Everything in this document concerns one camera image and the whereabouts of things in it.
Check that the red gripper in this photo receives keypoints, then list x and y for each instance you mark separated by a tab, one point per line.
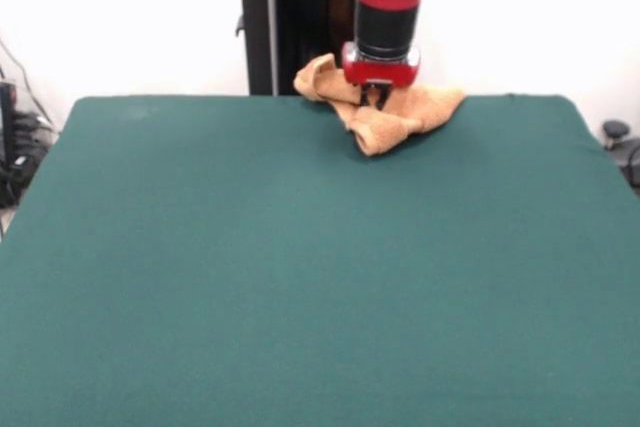
382	72

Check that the orange terry towel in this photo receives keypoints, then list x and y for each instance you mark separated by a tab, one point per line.
425	107

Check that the dark green table cloth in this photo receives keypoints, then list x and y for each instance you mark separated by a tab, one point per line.
320	297

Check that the black chair base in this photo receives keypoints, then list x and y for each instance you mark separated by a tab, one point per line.
620	133

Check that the black electronics box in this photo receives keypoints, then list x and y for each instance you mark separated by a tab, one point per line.
7	112

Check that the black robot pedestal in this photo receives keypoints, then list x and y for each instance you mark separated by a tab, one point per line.
257	37

